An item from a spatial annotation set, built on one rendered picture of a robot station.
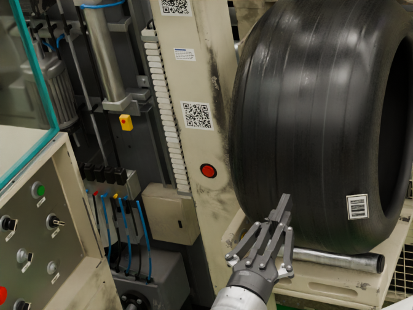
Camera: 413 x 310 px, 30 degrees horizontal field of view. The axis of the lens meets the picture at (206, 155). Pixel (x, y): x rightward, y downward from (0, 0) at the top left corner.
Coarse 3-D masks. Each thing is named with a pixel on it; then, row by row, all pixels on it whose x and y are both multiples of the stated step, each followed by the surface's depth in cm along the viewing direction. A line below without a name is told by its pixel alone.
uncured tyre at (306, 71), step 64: (320, 0) 161; (384, 0) 160; (256, 64) 154; (320, 64) 148; (384, 64) 150; (256, 128) 152; (320, 128) 146; (384, 128) 197; (256, 192) 157; (320, 192) 150; (384, 192) 191
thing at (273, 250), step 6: (282, 228) 138; (276, 234) 137; (282, 234) 138; (276, 240) 136; (282, 240) 138; (270, 246) 135; (276, 246) 136; (270, 252) 134; (276, 252) 136; (264, 258) 133; (264, 264) 132
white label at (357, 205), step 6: (348, 198) 149; (354, 198) 149; (360, 198) 149; (366, 198) 149; (348, 204) 150; (354, 204) 150; (360, 204) 150; (366, 204) 150; (348, 210) 151; (354, 210) 151; (360, 210) 151; (366, 210) 151; (348, 216) 152; (354, 216) 152; (360, 216) 151; (366, 216) 151
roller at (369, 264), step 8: (280, 248) 183; (296, 248) 181; (304, 248) 180; (280, 256) 184; (296, 256) 181; (304, 256) 180; (312, 256) 179; (320, 256) 178; (328, 256) 178; (336, 256) 177; (344, 256) 176; (352, 256) 175; (360, 256) 175; (368, 256) 174; (376, 256) 174; (384, 256) 175; (328, 264) 179; (336, 264) 177; (344, 264) 176; (352, 264) 175; (360, 264) 174; (368, 264) 174; (376, 264) 173; (384, 264) 176; (376, 272) 174
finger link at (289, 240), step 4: (288, 228) 137; (292, 228) 137; (288, 232) 137; (292, 232) 137; (288, 236) 136; (292, 236) 136; (288, 240) 135; (292, 240) 136; (288, 244) 135; (292, 244) 136; (284, 248) 134; (288, 248) 134; (292, 248) 135; (284, 252) 134; (288, 252) 133; (292, 252) 135; (284, 256) 133; (288, 256) 133; (292, 256) 135; (284, 260) 132; (288, 260) 132; (292, 260) 135; (288, 264) 131; (288, 268) 131; (292, 268) 131; (288, 276) 132; (292, 276) 132
